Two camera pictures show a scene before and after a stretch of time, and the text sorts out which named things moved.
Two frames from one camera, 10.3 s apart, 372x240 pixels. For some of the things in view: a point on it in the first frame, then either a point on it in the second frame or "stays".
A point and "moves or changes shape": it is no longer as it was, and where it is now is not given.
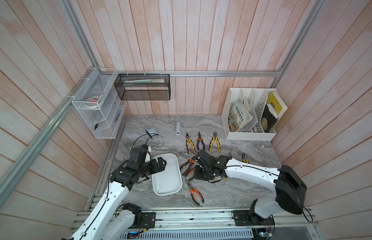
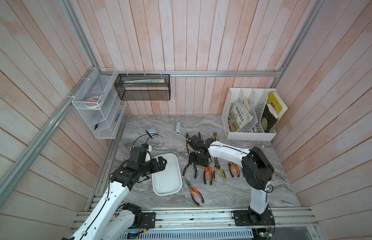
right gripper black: x=197 y=175 → x=191 y=158
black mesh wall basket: x=143 y=86 stays
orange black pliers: x=192 y=177 moves or changes shape
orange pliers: x=191 y=162 moves or changes shape
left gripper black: x=155 y=169 stays
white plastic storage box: x=169 y=181 stays
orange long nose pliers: x=192 y=191 stays
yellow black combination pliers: x=188 y=140 stays
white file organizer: x=252 y=114 stays
